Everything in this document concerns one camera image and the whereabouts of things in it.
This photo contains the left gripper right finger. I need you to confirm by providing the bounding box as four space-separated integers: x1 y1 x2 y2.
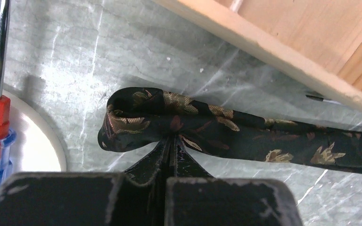
165 136 303 226

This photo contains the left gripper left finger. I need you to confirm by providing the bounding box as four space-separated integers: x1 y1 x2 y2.
0 139 170 226

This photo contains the black gold patterned tie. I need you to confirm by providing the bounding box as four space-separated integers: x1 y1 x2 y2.
98 87 362 174

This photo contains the white tape roll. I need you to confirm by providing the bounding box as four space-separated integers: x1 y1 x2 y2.
3 90 67 173

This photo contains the lower black yellow screwdriver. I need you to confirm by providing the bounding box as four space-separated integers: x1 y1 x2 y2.
305 94 342 105

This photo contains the wooden compartment tray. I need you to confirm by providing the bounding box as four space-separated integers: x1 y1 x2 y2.
158 0 362 111

